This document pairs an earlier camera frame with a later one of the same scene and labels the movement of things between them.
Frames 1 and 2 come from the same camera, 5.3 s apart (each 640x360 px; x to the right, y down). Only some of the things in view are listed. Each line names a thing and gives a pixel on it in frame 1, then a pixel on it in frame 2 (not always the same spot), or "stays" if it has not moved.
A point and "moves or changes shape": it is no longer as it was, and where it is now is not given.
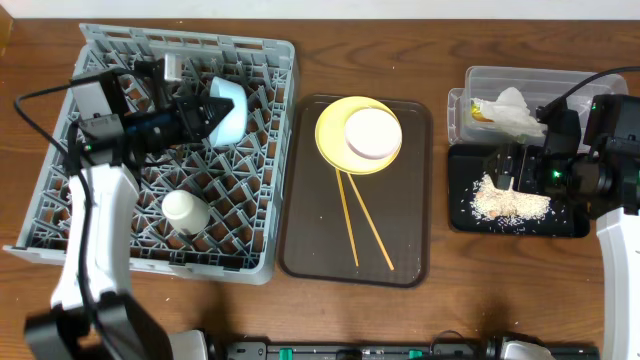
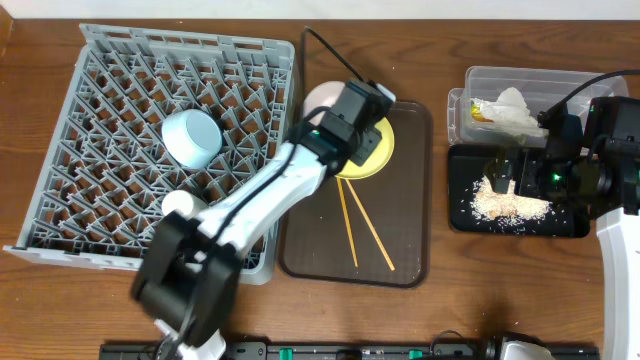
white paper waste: [509, 110] stays
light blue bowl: [232, 129] moves or changes shape
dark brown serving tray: [315, 243] stays
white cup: [186, 212] stays
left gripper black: [181, 118] to [366, 142]
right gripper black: [508, 154] stays
